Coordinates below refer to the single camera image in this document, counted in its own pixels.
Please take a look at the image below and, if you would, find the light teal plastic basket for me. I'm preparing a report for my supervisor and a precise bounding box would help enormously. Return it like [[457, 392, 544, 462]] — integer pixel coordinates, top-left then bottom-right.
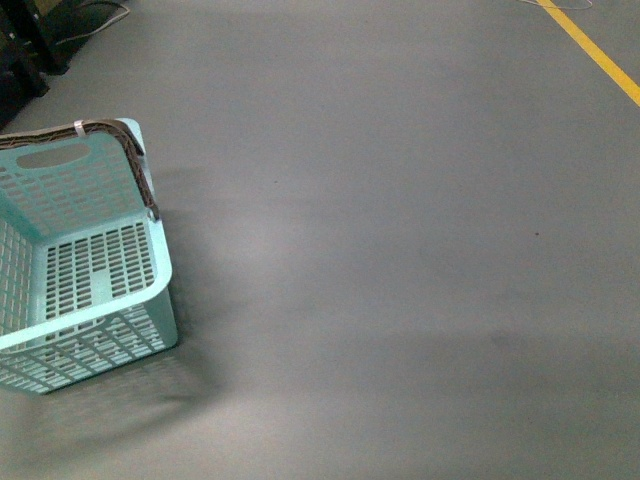
[[1, 133, 178, 395]]

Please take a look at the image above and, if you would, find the brown basket handle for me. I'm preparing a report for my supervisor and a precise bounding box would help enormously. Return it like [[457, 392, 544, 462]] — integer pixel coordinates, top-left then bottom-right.
[[1, 118, 160, 221]]

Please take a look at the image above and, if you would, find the white zip tie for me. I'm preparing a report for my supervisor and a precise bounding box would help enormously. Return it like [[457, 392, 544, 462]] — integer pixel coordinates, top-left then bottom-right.
[[73, 120, 87, 138]]

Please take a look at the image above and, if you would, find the white cable on floor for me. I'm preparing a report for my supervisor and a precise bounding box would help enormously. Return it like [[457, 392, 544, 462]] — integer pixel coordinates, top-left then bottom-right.
[[54, 0, 132, 47]]

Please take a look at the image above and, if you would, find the black furniture frame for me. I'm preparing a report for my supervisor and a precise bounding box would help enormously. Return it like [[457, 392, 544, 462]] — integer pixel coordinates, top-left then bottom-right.
[[1, 0, 131, 126]]

